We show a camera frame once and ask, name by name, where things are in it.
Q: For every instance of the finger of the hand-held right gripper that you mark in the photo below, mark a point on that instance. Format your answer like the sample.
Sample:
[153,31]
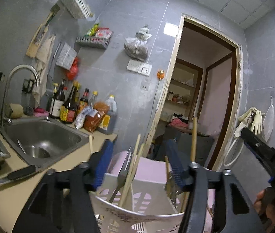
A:
[256,143]

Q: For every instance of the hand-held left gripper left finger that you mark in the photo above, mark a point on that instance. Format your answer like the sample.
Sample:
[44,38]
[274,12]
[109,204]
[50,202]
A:
[104,160]

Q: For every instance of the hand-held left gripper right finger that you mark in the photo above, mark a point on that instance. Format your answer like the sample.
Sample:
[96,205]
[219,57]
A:
[174,160]

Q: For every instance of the light wooden chopstick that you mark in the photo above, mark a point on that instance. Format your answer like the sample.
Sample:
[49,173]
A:
[140,154]
[91,145]
[133,160]

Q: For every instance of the metal spoon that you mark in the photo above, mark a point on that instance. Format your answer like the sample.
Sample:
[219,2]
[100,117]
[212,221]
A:
[123,174]

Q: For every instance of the white plastic utensil holder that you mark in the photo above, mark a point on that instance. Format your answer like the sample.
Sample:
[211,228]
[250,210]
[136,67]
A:
[118,213]

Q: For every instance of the person's right hand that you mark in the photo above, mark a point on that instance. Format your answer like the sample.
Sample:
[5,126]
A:
[261,200]

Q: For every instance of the cream rubber glove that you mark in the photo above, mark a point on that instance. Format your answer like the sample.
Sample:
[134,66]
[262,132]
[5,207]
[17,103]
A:
[257,123]
[243,117]

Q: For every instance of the translucent plastic bag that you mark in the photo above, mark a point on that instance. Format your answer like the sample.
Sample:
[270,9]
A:
[268,123]

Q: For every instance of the pink floral cloth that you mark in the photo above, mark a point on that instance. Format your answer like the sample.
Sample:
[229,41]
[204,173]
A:
[149,170]

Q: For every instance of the dark grey cabinet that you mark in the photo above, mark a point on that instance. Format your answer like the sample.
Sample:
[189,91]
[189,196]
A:
[203,148]

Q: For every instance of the pink cloth bundle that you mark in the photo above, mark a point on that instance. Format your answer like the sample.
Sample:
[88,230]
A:
[178,123]

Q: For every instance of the orange spice bag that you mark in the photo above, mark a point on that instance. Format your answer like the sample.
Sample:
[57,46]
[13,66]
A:
[96,117]

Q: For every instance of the white printed packet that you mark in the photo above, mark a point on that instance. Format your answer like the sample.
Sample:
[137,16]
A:
[83,117]

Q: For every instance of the plastic oil jug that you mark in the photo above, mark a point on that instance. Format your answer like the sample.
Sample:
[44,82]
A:
[109,109]

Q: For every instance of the dark bottle red cap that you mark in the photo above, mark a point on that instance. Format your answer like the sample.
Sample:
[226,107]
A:
[83,104]

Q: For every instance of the clear bottle yellow cap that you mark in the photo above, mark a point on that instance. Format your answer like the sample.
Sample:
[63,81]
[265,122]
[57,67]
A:
[93,99]

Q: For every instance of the soy sauce bottle yellow label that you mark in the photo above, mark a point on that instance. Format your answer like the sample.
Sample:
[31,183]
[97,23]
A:
[68,109]

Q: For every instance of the steel sink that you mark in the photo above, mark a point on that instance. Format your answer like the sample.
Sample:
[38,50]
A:
[42,133]

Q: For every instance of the wooden shelf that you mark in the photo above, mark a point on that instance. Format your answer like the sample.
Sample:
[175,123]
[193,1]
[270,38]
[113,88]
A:
[180,92]

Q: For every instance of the dark bottle white label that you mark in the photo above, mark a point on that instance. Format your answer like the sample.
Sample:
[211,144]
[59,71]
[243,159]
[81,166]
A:
[56,104]

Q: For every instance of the pink dish cloth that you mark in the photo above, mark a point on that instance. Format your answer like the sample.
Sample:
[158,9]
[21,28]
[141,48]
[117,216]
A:
[41,112]

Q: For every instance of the grey steel wool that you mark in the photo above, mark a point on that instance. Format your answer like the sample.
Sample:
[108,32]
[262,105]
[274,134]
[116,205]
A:
[28,111]

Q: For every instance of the red plastic bag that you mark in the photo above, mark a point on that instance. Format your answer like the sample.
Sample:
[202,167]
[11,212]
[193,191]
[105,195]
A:
[72,69]

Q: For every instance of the beige sponge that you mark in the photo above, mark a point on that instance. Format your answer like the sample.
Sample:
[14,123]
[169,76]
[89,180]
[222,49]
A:
[15,110]

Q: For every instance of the hanging bag dark contents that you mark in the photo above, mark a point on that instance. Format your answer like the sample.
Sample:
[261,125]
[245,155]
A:
[136,48]

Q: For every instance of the metal faucet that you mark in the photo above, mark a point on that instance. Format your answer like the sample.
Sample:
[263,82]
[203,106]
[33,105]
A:
[24,66]

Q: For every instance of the beige hanging towel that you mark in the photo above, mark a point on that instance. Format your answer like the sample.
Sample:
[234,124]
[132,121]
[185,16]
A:
[44,51]

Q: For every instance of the red packet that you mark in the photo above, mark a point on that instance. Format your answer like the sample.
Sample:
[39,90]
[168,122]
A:
[103,32]

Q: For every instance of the green yellow packet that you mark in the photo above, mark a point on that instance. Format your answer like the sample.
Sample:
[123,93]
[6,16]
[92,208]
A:
[92,30]

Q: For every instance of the wooden cutting board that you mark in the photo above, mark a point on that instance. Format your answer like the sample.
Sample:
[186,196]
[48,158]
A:
[36,41]

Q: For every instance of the orange wall hook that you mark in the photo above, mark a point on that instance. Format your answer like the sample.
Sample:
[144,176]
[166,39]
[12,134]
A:
[160,74]

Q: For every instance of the wooden door frame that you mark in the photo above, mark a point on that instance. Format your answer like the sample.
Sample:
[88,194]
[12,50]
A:
[174,65]

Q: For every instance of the white wall socket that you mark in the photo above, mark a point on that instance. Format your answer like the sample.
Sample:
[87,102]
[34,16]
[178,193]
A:
[146,69]

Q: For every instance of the white perforated wall holder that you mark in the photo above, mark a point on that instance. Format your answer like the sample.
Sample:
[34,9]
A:
[66,54]

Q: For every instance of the metal wall rack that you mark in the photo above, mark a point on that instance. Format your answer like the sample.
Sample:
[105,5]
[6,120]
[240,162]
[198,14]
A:
[91,43]

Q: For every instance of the white slotted wall basket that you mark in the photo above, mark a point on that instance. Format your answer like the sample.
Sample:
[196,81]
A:
[75,2]

